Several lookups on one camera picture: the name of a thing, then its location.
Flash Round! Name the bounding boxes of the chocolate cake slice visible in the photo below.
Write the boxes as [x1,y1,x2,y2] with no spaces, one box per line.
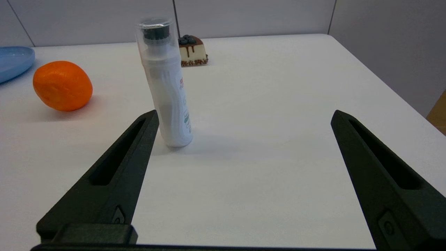
[178,35,209,67]

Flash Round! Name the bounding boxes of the orange fruit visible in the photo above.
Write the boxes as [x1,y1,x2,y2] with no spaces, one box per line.
[33,61,93,112]

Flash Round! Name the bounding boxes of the blue plate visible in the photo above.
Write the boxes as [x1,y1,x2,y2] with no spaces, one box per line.
[0,46,36,84]

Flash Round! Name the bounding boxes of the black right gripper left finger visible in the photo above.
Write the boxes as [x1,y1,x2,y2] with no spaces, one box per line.
[36,110,160,245]

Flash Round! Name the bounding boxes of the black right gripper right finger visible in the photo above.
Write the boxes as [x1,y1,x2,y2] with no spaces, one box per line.
[331,110,446,251]

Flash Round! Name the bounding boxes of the white bottle with clear cap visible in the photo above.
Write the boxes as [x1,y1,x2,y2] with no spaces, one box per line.
[136,17,194,148]

